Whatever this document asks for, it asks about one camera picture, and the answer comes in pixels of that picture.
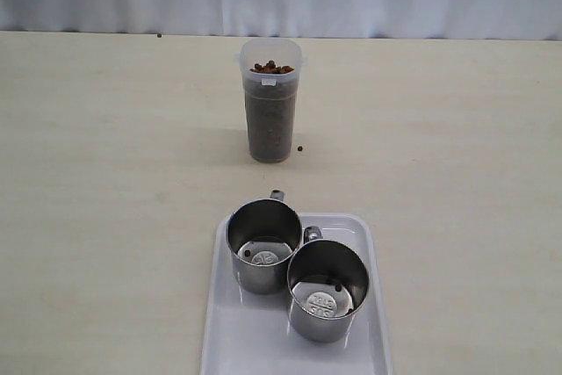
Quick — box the steel mug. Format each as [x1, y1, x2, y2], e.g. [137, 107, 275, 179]
[286, 226, 371, 343]
[226, 190, 303, 295]

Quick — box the clear plastic tall container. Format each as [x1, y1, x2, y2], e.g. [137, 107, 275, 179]
[238, 38, 303, 163]

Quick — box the white plastic tray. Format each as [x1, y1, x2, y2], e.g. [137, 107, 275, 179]
[200, 212, 394, 374]

